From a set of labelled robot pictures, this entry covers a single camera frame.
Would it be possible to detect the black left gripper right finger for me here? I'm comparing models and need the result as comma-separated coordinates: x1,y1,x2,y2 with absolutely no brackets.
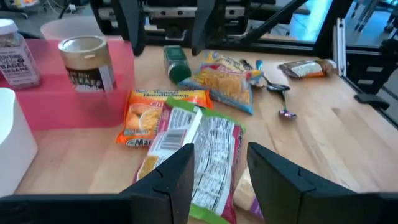
247,142,398,224

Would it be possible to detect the green spice bottle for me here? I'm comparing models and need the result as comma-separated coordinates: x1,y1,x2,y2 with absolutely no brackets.
164,45,192,85

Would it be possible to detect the white maroon ramen packet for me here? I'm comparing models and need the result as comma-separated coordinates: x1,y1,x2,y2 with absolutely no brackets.
133,96,246,224

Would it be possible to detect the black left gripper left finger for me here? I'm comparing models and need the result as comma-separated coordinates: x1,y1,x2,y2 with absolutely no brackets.
0,142,195,224

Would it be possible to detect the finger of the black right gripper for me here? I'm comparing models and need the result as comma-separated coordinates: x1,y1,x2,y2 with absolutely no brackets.
119,0,147,58
191,0,217,57

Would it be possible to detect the yellow red blue ramen packet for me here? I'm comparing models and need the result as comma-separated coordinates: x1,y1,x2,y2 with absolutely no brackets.
178,51,264,116

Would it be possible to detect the orange chicken ramen packet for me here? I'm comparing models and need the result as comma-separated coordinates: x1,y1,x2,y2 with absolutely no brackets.
116,89,215,147

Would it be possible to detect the brown snack packet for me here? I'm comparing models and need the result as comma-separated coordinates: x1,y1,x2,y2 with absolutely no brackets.
279,58,338,78

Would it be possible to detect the black table clamp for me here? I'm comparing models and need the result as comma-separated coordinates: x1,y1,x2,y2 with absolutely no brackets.
354,93,391,110

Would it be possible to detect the dark bowl teal handle spoon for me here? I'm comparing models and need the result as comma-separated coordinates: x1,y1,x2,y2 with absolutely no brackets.
239,58,265,88

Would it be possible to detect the bagel sesame seasoning bottle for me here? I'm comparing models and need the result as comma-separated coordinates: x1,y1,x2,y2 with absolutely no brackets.
0,18,41,90

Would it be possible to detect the purple garlic powder bottle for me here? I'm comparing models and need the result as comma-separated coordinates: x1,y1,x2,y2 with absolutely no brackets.
233,166,265,220

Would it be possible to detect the iridescent purple spoon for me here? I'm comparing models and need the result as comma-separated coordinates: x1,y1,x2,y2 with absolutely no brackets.
277,90,298,119

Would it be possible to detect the white plastic bin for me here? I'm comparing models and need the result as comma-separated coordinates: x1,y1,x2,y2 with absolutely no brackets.
0,87,39,197

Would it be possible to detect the gold lid jar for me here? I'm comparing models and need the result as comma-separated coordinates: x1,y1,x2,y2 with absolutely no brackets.
58,35,118,93

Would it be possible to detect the dark bowl silver handle spoon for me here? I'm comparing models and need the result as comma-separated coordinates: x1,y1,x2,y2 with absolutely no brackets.
262,73,290,93

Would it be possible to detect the pink plastic bin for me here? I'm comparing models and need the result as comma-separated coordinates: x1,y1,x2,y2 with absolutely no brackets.
0,37,136,131

